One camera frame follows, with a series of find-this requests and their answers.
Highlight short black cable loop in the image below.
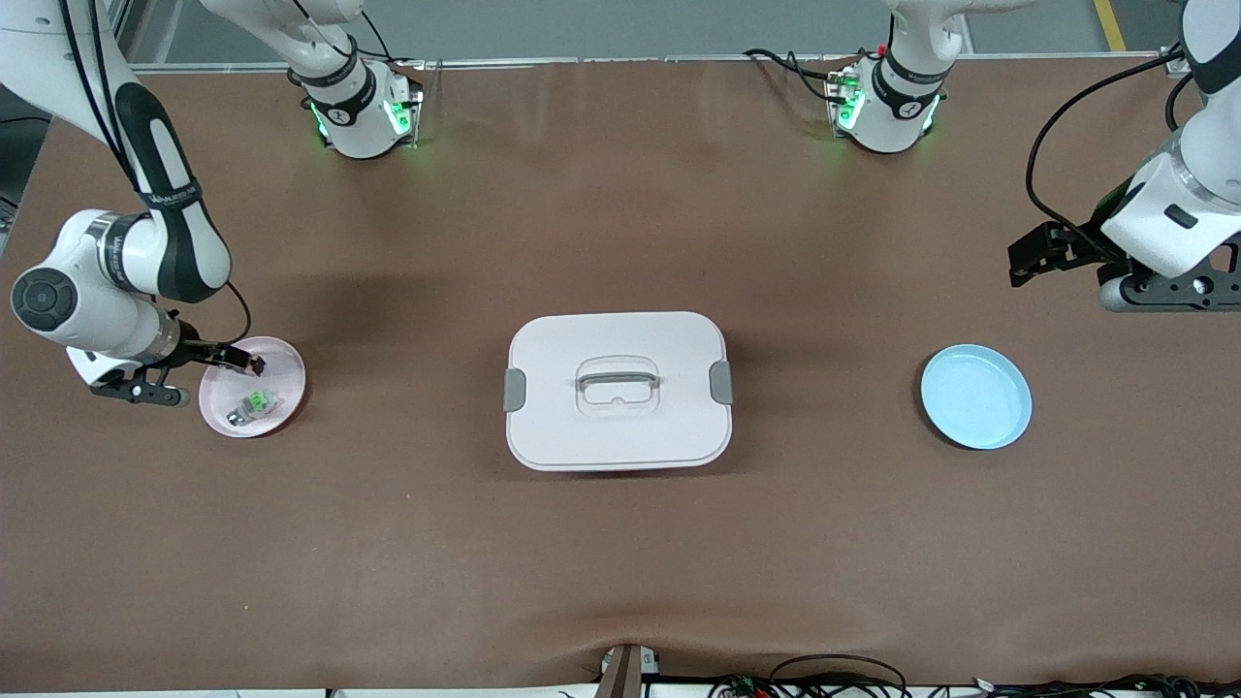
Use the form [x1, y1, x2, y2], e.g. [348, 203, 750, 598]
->
[1162, 72, 1199, 133]

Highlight green and white switch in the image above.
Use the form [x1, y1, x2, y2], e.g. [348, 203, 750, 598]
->
[226, 387, 285, 429]

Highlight light blue round plate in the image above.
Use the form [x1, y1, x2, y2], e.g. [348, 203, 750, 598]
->
[919, 343, 1034, 452]

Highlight brown camera mount bracket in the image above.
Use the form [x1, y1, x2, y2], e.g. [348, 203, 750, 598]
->
[595, 643, 663, 698]

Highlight clear grey box handle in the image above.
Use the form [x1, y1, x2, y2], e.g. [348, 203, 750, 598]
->
[576, 356, 662, 419]

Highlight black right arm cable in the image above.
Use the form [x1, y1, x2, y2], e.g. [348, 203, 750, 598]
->
[58, 0, 256, 349]

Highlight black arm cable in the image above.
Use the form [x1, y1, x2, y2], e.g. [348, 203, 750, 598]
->
[1025, 48, 1190, 264]
[58, 0, 256, 349]

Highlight silver table edge rail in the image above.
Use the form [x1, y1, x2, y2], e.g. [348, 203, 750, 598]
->
[126, 52, 1182, 76]

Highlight black looped cable bundle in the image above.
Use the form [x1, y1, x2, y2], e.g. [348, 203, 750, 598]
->
[711, 653, 909, 698]

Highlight black right base cables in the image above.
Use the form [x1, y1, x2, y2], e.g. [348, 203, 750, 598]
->
[334, 0, 429, 71]

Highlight black left base cables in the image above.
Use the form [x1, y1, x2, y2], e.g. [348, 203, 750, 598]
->
[743, 47, 860, 104]

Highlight white lidded storage box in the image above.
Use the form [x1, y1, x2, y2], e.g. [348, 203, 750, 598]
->
[503, 310, 735, 474]

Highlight black base cables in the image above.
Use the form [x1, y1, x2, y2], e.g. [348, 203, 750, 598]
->
[743, 47, 860, 104]
[334, 0, 429, 71]

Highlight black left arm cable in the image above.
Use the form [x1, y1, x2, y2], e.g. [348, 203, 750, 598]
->
[1025, 48, 1190, 264]

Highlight pink round plate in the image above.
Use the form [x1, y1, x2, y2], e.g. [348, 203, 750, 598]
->
[198, 335, 308, 440]

